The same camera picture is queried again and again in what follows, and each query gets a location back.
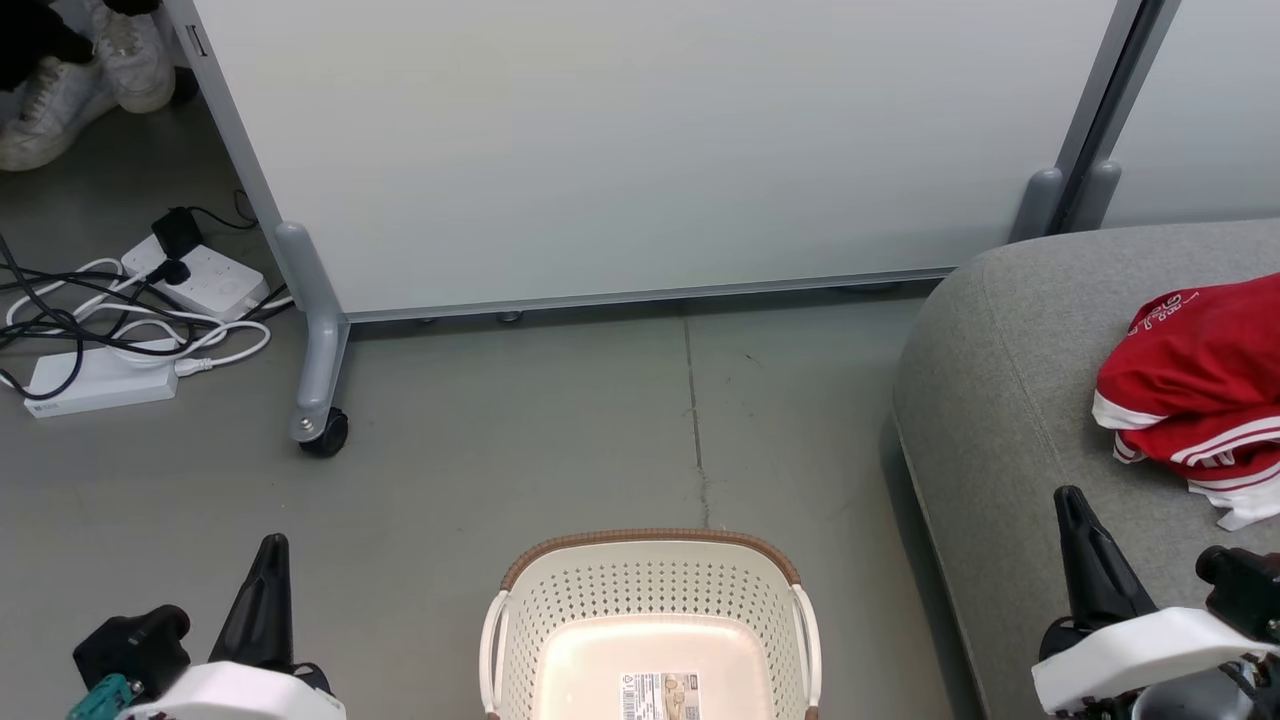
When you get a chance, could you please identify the red and white sports clothing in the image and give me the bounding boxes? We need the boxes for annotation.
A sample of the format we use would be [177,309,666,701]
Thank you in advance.
[1091,272,1280,532]

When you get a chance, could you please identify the paper label sticker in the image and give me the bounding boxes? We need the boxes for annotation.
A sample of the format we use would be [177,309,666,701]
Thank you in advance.
[619,672,703,720]

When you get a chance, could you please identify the black power adapter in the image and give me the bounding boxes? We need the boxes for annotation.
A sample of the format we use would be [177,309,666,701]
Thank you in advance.
[151,206,205,260]

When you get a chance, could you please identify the white square power strip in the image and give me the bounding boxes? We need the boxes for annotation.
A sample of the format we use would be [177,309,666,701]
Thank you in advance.
[122,235,271,323]

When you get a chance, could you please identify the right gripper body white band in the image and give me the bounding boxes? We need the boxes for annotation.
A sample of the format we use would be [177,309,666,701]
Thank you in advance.
[1030,605,1271,717]

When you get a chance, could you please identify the wide white partition panel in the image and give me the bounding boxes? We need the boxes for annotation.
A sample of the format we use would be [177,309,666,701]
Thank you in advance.
[160,0,1153,446]

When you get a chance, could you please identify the white power strips with cables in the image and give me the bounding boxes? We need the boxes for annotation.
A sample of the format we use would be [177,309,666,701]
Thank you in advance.
[0,190,293,403]

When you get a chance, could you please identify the cream perforated laundry basket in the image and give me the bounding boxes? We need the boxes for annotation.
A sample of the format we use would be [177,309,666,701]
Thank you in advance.
[478,528,824,720]

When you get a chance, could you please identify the grey fabric sofa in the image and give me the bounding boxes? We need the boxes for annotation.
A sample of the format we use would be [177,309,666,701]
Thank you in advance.
[892,218,1280,720]

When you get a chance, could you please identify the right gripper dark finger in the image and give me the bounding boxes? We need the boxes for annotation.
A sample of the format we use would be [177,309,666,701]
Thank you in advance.
[1074,488,1159,619]
[1053,485,1119,629]

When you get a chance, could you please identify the teal plug left camera cable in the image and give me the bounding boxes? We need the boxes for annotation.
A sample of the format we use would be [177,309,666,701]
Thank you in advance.
[66,672,143,720]

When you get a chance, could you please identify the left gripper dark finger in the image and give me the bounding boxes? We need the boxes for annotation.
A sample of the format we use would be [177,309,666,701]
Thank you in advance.
[257,535,295,673]
[207,533,276,669]

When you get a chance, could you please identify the white power cable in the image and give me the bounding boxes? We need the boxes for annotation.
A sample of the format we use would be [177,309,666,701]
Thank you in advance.
[4,257,297,379]

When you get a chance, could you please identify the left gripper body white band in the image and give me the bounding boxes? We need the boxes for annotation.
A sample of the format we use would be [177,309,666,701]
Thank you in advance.
[118,660,348,720]

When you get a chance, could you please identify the black caster wheel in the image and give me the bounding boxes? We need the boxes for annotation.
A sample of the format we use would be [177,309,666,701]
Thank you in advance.
[298,406,350,459]

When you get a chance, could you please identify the narrow white partition panel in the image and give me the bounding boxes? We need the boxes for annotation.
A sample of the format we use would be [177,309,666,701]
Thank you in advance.
[1060,0,1280,233]

